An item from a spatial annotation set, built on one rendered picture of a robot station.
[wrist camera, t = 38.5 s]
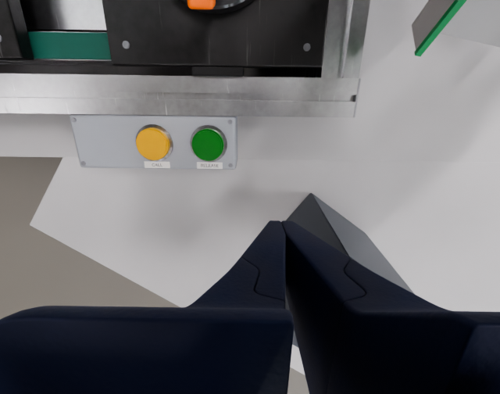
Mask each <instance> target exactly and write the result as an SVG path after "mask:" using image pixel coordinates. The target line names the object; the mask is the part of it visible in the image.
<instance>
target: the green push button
mask: <svg viewBox="0 0 500 394"><path fill-rule="evenodd" d="M191 145H192V149H193V151H194V153H195V155H196V156H197V157H198V158H200V159H203V160H205V161H212V160H215V159H217V158H218V157H219V156H220V155H221V153H222V152H223V148H224V142H223V138H222V136H221V135H220V133H219V132H217V131H215V130H213V129H210V128H205V129H202V130H200V131H199V132H197V133H196V134H195V136H194V137H193V139H192V143H191Z"/></svg>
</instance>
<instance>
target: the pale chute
mask: <svg viewBox="0 0 500 394"><path fill-rule="evenodd" d="M412 33H413V38H414V43H415V48H416V51H415V52H414V53H415V56H421V55H422V54H423V53H424V52H425V51H426V50H427V48H428V47H429V46H430V44H431V43H432V42H433V41H434V39H435V38H436V37H437V36H438V35H439V34H445V35H448V36H453V37H456V38H462V39H466V40H470V41H475V42H480V43H483V44H486V45H493V46H496V47H500V0H429V1H428V2H427V4H426V5H425V6H424V7H423V9H422V10H421V12H420V14H419V15H418V17H417V18H416V19H415V20H414V22H413V23H412Z"/></svg>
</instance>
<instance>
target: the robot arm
mask: <svg viewBox="0 0 500 394"><path fill-rule="evenodd" d="M285 293H286V296H287V302H288V305H289V310H290V311H289V310H287V309H285ZM294 330H295V335H296V339H297V343H298V348H299V352H300V356H301V359H302V365H303V369H304V372H305V378H306V381H307V386H308V389H309V394H500V312H486V311H451V310H446V309H444V308H441V307H439V306H436V305H434V304H433V303H430V302H428V301H426V300H425V299H422V298H421V297H419V296H417V295H415V294H413V293H411V292H410V291H408V290H406V289H404V288H402V287H400V286H398V285H396V284H395V283H393V282H391V281H389V280H387V279H386V278H383V277H381V276H380V275H379V274H376V273H374V272H372V271H371V270H369V269H368V268H366V267H364V266H363V265H361V264H360V263H358V262H356V261H355V260H352V259H351V258H350V257H349V256H346V255H345V254H344V253H342V252H340V251H339V250H337V249H335V248H334V247H333V246H331V245H329V244H328V243H326V242H325V241H323V240H322V239H320V238H318V237H316V236H315V235H314V234H312V233H311V232H309V231H307V230H306V229H305V228H303V227H301V226H299V225H298V224H296V223H295V222H293V221H286V220H283V221H281V222H280V221H279V220H270V221H269V222H268V223H267V225H266V226H265V227H264V228H263V229H262V230H261V232H260V233H259V234H258V236H257V237H256V238H255V240H254V241H253V242H252V244H251V245H250V246H249V247H248V248H247V249H246V250H245V252H244V253H243V254H242V256H241V258H239V259H238V261H237V262H236V264H235V265H233V266H232V268H231V269H230V270H229V271H228V272H227V273H225V275H224V276H222V277H221V279H219V280H218V282H217V283H215V284H214V285H213V286H212V287H211V288H210V289H208V290H207V291H206V292H205V293H204V294H203V295H201V296H200V297H199V298H198V299H197V300H196V301H194V302H193V303H192V304H191V305H189V306H186V307H145V306H38V307H34V308H30V309H26V310H21V311H19V312H16V313H13V314H11V315H9V316H7V317H3V318H2V319H0V394H288V381H289V373H290V365H291V350H292V342H293V334H294Z"/></svg>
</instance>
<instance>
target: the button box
mask: <svg viewBox="0 0 500 394"><path fill-rule="evenodd" d="M70 123H71V127H72V131H73V137H74V141H75V144H76V148H77V155H78V158H79V161H80V166H81V167H83V168H145V169H206V170H234V169H235V168H236V166H237V161H238V117H237V116H172V115H112V114H70ZM150 127H154V128H158V129H160V130H161V131H163V132H164V133H165V134H166V136H167V137H168V139H169V141H170V149H169V151H168V153H167V154H166V155H165V156H164V157H163V158H161V159H158V160H150V159H146V158H145V157H143V155H142V154H140V153H139V151H138V148H137V146H136V139H137V136H138V134H139V133H140V132H141V131H143V130H144V129H147V128H150ZM205 128H210V129H213V130H215V131H217V132H219V133H220V135H221V136H222V138H223V142H224V148H223V152H222V153H221V155H220V156H219V157H218V158H217V159H215V160H212V161H205V160H203V159H200V158H198V157H197V156H196V155H195V153H194V151H193V149H192V145H191V143H192V139H193V137H194V136H195V134H196V133H197V132H199V131H200V130H202V129H205Z"/></svg>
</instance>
